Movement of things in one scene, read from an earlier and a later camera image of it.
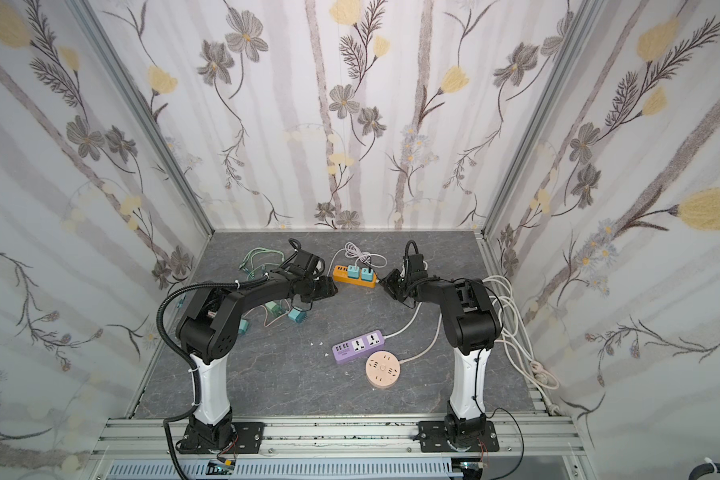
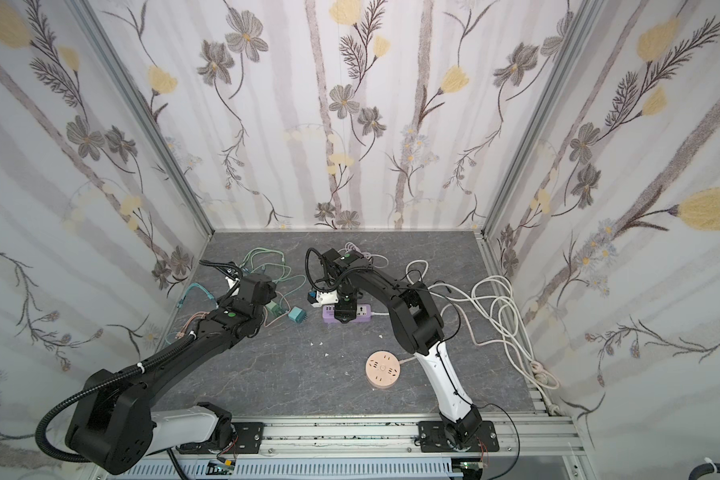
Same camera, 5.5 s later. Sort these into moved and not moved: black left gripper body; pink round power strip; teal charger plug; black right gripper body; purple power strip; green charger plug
Moved: black left gripper body; black right gripper body; purple power strip
Not moved: green charger plug; teal charger plug; pink round power strip
